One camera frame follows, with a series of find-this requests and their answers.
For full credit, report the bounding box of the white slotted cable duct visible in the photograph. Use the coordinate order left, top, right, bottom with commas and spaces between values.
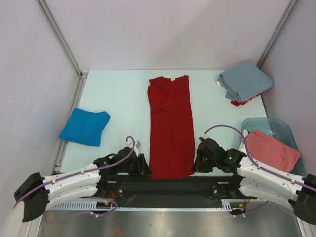
48, 199, 246, 212

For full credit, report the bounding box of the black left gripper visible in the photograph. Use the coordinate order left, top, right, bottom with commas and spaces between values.
117, 153, 152, 177

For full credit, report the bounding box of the folded grey-blue t shirt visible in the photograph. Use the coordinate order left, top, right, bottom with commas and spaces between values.
217, 60, 274, 101

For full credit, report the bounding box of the folded red printed t shirt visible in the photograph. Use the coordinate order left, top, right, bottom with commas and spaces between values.
230, 92, 262, 107

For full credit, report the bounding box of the left aluminium frame post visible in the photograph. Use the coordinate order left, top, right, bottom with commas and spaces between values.
35, 0, 83, 77

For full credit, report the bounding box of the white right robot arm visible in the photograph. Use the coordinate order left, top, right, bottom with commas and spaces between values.
192, 137, 316, 225

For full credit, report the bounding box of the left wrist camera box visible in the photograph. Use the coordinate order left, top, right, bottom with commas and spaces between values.
125, 141, 141, 156

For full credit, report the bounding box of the folded white t shirt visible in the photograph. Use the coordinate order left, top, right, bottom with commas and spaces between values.
216, 81, 226, 90

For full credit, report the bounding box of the right aluminium frame post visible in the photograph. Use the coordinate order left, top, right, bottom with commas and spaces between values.
256, 0, 300, 69

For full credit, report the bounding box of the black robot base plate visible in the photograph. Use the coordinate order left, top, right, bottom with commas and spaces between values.
104, 175, 251, 207

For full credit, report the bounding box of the pink t shirt in basin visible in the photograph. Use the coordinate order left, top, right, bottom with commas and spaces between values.
246, 130, 301, 173

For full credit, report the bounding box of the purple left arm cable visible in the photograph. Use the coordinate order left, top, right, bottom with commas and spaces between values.
13, 135, 135, 218

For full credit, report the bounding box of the translucent blue plastic basin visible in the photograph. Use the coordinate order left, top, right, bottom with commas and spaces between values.
241, 118, 306, 177

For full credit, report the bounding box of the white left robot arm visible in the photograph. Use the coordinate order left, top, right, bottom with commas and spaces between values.
14, 147, 152, 223

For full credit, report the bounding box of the aluminium frame post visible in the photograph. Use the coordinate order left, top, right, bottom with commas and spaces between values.
35, 0, 83, 77
256, 0, 300, 69

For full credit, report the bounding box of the bright blue t shirt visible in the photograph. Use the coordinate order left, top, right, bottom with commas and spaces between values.
59, 108, 111, 147

